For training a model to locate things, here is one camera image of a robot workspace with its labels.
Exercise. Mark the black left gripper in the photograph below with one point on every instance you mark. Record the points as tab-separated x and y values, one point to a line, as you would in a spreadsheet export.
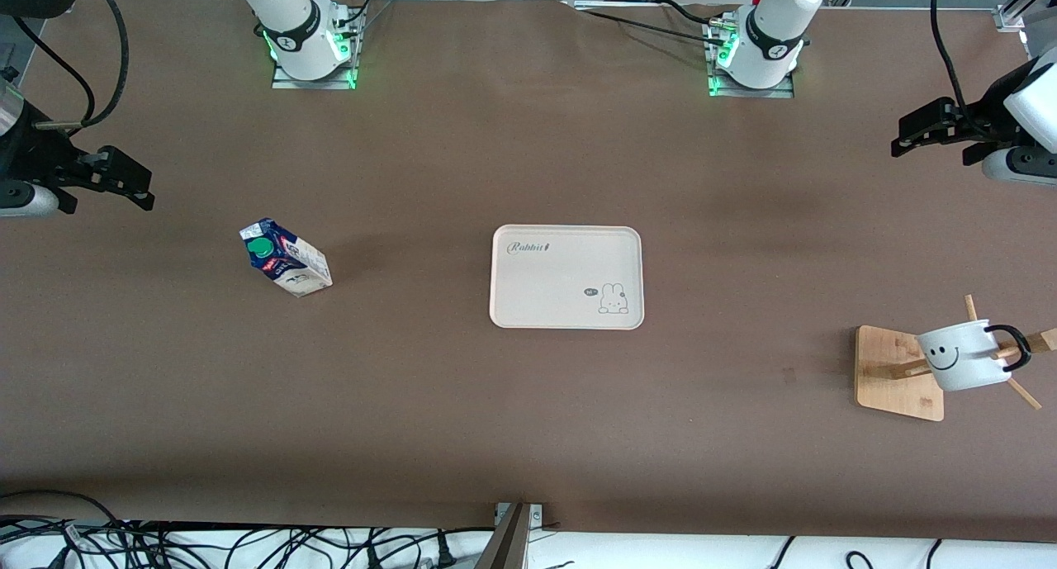
984	120

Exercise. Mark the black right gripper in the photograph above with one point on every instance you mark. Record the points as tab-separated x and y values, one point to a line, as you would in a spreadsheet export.
35	158

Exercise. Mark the blue white milk carton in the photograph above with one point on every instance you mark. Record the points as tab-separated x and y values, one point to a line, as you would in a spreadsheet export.
297	267

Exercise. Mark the wooden mug rack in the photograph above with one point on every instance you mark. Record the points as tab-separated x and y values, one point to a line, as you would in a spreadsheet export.
892	387

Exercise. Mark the cream rabbit print tray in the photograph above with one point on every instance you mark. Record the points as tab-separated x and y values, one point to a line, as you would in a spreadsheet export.
537	292

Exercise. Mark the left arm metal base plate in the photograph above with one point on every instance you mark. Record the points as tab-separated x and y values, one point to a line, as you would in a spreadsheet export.
776	92

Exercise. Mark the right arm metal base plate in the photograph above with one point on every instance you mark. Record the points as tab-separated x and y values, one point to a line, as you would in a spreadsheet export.
314	83

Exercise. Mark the aluminium frame strut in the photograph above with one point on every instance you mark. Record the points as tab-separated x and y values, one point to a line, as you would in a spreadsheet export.
508	544

